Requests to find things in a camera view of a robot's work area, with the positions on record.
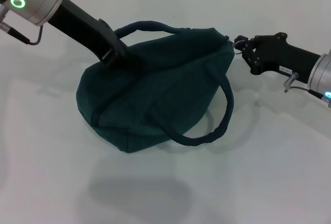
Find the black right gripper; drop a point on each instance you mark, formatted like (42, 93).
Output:
(279, 56)

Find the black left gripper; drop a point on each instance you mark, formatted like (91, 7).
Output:
(82, 30)

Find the dark teal lunch bag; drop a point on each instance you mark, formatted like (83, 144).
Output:
(160, 87)

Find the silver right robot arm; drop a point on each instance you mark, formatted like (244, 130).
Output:
(322, 76)

